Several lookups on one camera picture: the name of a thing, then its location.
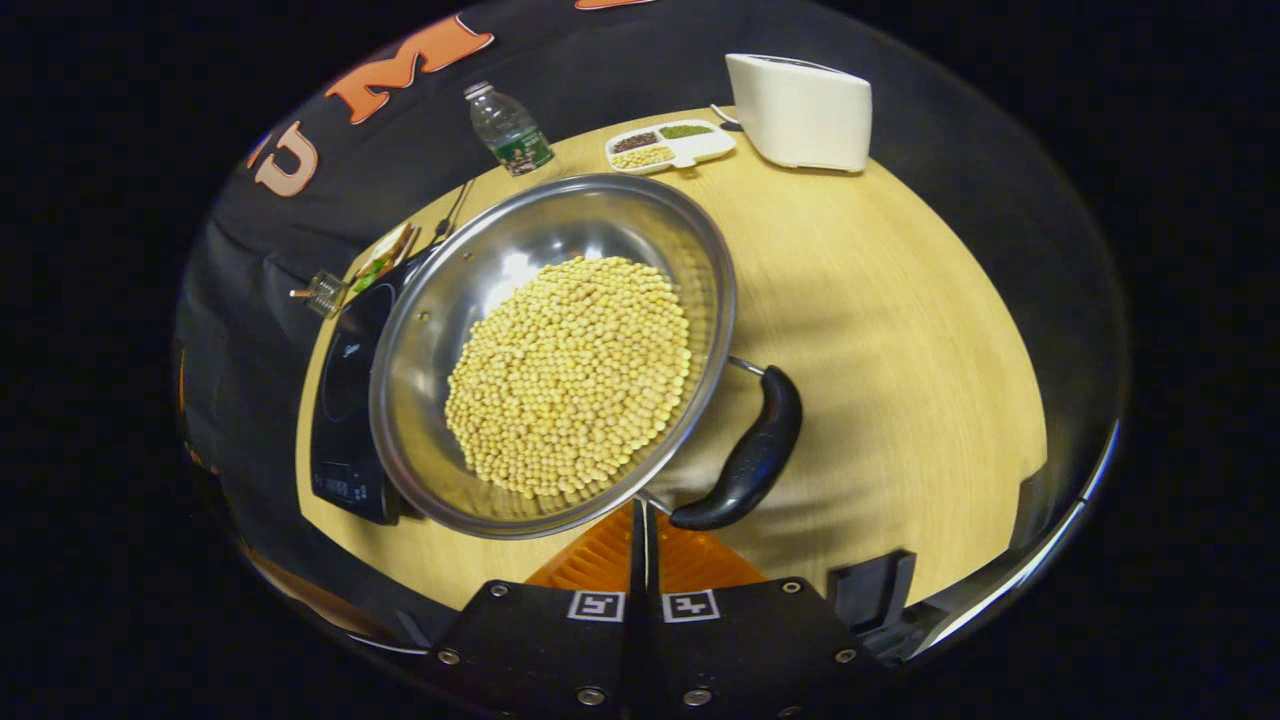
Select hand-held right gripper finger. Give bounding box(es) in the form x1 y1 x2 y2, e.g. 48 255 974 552
645 500 873 720
430 500 647 720

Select steel pot with black handles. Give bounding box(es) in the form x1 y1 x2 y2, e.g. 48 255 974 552
368 172 805 542

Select black induction cooktop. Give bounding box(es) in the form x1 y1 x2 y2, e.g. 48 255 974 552
309 245 443 527

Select pile of soybeans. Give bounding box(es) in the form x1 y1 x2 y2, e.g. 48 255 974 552
444 255 694 501

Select sandwich with lettuce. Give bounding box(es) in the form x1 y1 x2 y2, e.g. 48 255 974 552
350 225 416 293

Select small metal grater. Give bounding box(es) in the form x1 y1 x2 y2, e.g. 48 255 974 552
289 269 350 320

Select white divided dish of beans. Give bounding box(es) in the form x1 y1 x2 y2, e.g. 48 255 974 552
604 119 738 177

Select clear plastic water bottle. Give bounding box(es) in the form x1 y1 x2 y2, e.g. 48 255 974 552
464 81 556 179

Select white toaster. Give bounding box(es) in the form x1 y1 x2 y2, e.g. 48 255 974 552
724 53 874 174

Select black power cable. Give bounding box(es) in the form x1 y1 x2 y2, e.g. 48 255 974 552
431 177 477 247

